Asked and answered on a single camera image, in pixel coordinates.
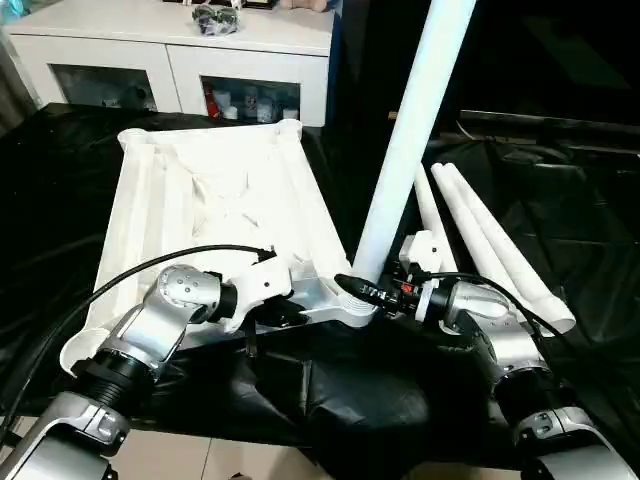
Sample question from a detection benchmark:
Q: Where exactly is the dark bundle on cabinet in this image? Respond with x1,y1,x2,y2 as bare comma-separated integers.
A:
190,4,243,35

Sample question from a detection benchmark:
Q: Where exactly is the white plastic table top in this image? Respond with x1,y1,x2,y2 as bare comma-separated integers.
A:
60,120,381,377

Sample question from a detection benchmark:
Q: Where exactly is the black plastic mat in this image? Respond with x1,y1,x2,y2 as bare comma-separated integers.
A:
0,100,640,471

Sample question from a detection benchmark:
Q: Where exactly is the white cabinet with glass doors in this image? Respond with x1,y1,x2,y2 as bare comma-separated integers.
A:
0,0,337,129

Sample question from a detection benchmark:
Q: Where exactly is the black bar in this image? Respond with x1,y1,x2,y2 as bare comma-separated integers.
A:
455,108,640,136

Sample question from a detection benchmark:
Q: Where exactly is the pink soft object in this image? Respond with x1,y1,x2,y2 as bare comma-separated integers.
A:
278,0,333,14

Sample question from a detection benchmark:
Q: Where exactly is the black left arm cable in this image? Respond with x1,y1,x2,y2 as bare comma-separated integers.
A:
0,245,279,441

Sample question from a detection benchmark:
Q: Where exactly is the white plastic table leg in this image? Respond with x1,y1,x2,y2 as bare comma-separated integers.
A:
351,0,479,293
413,165,459,276
430,163,561,334
445,162,578,334

